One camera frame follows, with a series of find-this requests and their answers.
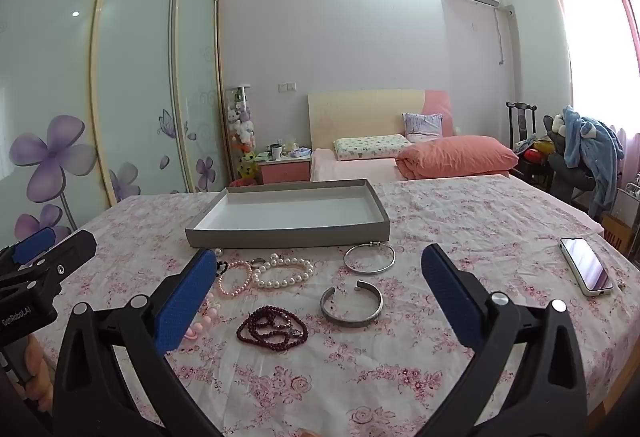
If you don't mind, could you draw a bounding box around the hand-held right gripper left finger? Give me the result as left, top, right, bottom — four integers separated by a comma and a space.
52, 248, 236, 437

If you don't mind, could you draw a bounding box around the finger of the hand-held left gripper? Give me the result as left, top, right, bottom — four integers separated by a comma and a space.
0, 230, 97, 303
0, 227, 57, 270

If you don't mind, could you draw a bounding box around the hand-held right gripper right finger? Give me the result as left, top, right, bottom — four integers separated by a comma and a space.
421, 244, 587, 437

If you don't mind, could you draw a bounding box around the large pink bead bracelet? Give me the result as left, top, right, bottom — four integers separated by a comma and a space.
182, 294, 221, 342

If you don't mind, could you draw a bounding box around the pink pearl bracelet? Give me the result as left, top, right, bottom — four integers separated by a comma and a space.
216, 260, 253, 300

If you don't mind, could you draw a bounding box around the dark red bead bracelet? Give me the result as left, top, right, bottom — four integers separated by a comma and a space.
236, 306, 309, 352

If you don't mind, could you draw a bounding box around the white pearl bracelet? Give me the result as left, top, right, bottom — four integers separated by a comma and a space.
251, 253, 315, 291

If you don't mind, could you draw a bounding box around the wide silver cuff bracelet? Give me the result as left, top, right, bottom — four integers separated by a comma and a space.
320, 281, 384, 329

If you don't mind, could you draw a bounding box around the thin silver bangle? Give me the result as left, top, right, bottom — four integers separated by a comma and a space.
343, 241, 396, 274

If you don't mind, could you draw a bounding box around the grey cardboard tray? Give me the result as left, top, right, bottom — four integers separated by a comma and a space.
185, 178, 391, 249

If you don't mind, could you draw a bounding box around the person's left hand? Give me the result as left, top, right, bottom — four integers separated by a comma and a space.
19, 334, 55, 412

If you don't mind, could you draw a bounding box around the white smartphone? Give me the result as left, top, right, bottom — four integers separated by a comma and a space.
559, 237, 615, 296

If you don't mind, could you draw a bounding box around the salmon duvet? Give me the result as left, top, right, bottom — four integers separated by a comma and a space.
395, 134, 520, 180

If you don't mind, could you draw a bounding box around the plain pink bed sheet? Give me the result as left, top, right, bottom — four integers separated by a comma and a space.
310, 147, 406, 183

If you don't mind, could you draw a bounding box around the pink nightstand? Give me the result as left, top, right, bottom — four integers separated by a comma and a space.
256, 148, 313, 185

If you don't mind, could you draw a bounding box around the floral white pillow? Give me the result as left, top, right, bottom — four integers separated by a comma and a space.
333, 134, 412, 161

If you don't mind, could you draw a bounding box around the red yellow toy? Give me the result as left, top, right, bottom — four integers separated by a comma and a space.
515, 140, 556, 164

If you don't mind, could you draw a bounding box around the grey office chair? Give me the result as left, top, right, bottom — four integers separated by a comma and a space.
544, 114, 601, 198

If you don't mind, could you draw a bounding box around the small lilac pillow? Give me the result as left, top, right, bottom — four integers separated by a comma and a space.
403, 112, 444, 138

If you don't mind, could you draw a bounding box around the clear tube of plush toys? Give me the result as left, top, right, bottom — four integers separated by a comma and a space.
226, 86, 257, 183

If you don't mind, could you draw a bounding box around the floral glass sliding wardrobe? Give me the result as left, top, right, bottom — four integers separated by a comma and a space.
0, 0, 236, 248

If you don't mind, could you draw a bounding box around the dark wooden chair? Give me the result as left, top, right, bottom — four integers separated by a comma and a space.
506, 101, 551, 178

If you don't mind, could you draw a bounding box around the beige pink headboard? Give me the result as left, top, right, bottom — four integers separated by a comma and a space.
306, 89, 453, 150

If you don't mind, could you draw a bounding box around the blue fleece garment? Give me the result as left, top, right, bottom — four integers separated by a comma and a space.
559, 104, 625, 218

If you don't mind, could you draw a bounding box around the white air conditioner pipe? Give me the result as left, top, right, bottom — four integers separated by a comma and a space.
494, 6, 516, 66

